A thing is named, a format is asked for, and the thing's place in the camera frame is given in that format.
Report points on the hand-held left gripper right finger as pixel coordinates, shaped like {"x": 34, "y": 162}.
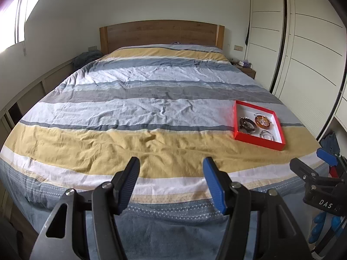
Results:
{"x": 214, "y": 184}

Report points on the wooden nightstand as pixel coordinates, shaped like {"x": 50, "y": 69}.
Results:
{"x": 249, "y": 73}

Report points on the wooden headboard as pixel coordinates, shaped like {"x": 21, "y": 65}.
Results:
{"x": 160, "y": 32}

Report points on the dark cloth pile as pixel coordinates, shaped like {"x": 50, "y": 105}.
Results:
{"x": 86, "y": 59}

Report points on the silver bangle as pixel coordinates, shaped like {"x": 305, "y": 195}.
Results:
{"x": 260, "y": 135}

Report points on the low wooden shelf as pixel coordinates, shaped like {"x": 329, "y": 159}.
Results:
{"x": 29, "y": 86}

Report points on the white wardrobe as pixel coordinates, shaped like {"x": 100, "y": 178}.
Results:
{"x": 306, "y": 46}

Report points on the blue cloth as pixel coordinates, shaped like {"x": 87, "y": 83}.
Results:
{"x": 330, "y": 143}

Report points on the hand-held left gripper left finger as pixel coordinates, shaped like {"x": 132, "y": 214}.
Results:
{"x": 127, "y": 184}

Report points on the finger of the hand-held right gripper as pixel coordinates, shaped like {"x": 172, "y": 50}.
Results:
{"x": 302, "y": 168}
{"x": 326, "y": 155}

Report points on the window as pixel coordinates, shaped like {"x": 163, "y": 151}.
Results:
{"x": 16, "y": 19}

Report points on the wall socket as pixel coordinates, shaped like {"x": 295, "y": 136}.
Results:
{"x": 92, "y": 48}

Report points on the wall switch panel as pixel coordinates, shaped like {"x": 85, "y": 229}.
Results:
{"x": 238, "y": 48}

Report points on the striped bed with duvet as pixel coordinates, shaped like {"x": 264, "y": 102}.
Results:
{"x": 135, "y": 100}

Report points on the red jewelry box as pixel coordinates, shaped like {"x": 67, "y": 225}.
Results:
{"x": 278, "y": 138}

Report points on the tissue box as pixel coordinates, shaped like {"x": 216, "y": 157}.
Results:
{"x": 246, "y": 63}

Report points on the large amber tortoiseshell bangle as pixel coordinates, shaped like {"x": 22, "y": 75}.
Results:
{"x": 256, "y": 122}

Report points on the person's right hand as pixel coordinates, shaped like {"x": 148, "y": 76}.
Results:
{"x": 318, "y": 224}

